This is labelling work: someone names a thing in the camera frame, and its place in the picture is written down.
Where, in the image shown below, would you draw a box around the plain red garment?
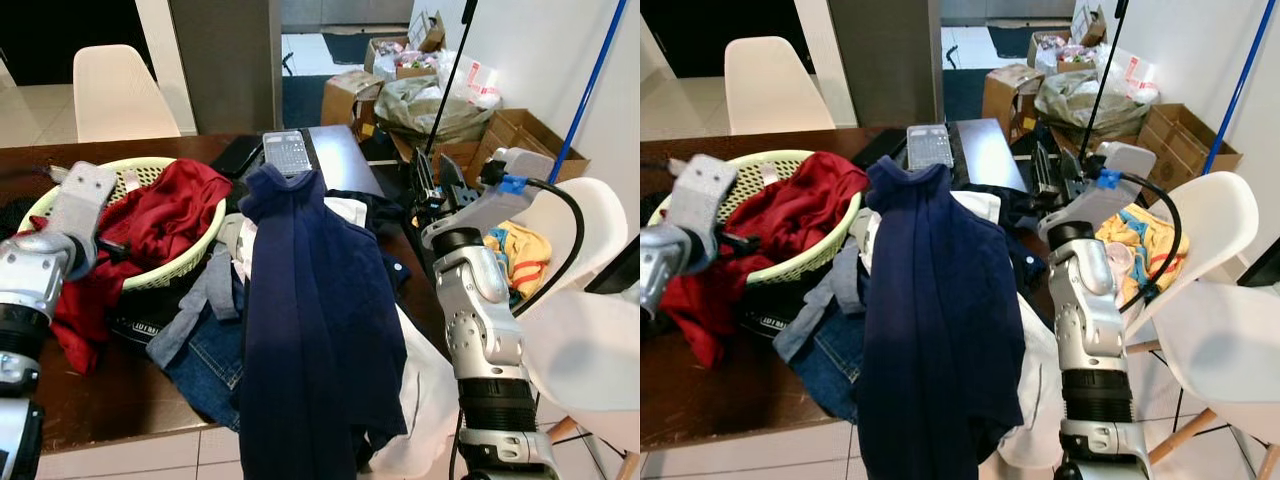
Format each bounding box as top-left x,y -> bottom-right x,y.
50,158 -> 233,376
655,150 -> 869,371

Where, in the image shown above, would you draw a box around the navy blue garment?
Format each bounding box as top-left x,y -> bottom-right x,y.
238,163 -> 409,480
855,155 -> 1029,480

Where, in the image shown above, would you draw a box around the pale green laundry basket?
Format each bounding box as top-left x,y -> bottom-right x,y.
18,157 -> 229,293
715,150 -> 866,286

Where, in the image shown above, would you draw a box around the black printed cloth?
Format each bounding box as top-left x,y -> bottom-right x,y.
105,280 -> 191,346
740,280 -> 816,336

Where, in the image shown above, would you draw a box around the grey green plastic bag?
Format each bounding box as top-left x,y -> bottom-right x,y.
375,75 -> 493,146
1035,68 -> 1151,141

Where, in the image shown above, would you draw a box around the grey blue garment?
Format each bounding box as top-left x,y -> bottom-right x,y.
148,245 -> 246,366
772,240 -> 866,363

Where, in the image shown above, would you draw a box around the yellow garment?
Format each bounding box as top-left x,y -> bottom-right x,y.
483,222 -> 553,299
1095,205 -> 1181,309

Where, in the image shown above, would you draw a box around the closed brown cardboard box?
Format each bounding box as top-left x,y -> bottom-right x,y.
320,70 -> 386,131
982,62 -> 1046,126

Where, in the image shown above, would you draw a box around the open empty cardboard box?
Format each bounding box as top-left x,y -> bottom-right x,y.
1135,102 -> 1243,176
470,108 -> 591,186

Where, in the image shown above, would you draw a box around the thin black pole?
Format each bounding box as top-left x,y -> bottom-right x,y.
1085,0 -> 1131,161
425,0 -> 479,156

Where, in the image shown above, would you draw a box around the white and red packet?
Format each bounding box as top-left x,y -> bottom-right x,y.
440,50 -> 501,109
1100,45 -> 1161,106

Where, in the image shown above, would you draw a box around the grey keypad device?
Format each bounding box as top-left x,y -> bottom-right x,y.
262,130 -> 313,179
905,123 -> 956,173

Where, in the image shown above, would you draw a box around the cardboard box full of items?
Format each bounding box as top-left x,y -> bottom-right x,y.
1028,5 -> 1109,73
365,10 -> 446,81

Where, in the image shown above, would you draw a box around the white plastic shell chair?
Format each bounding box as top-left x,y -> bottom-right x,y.
510,178 -> 631,301
520,285 -> 641,480
722,37 -> 836,136
72,44 -> 183,143
1150,280 -> 1280,480
1125,172 -> 1261,346

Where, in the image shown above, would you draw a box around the dark doormat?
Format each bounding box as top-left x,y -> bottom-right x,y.
988,25 -> 1043,59
320,30 -> 371,66

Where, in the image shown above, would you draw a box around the dark blue jeans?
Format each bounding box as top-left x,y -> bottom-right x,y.
165,305 -> 256,431
785,300 -> 871,426

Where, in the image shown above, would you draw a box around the black tablet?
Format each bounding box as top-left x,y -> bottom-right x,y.
850,128 -> 911,171
210,135 -> 266,179

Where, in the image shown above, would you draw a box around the white garment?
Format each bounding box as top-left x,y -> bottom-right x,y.
325,195 -> 461,476
960,188 -> 1066,471

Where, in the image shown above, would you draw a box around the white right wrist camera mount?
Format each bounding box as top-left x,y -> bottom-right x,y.
1038,140 -> 1159,246
425,147 -> 556,251

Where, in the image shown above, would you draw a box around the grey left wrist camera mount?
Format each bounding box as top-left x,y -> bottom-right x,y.
40,163 -> 119,276
665,153 -> 739,263

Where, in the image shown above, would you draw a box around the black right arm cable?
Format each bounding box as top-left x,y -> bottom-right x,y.
1120,172 -> 1183,316
510,180 -> 586,321

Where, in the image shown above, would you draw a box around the blue broom handle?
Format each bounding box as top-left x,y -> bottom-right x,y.
548,0 -> 629,186
1200,0 -> 1280,176

